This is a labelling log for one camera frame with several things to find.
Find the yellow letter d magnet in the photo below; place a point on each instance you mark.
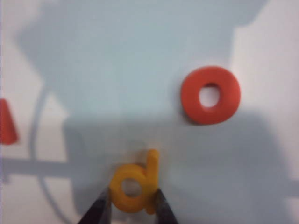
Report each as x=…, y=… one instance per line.
x=151, y=177

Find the orange letter a magnet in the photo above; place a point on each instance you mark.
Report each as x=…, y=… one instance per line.
x=7, y=126

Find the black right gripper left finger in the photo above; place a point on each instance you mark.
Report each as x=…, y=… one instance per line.
x=100, y=210

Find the orange letter o magnet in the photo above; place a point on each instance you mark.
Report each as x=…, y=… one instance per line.
x=189, y=100

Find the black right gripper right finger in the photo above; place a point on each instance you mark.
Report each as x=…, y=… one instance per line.
x=163, y=210

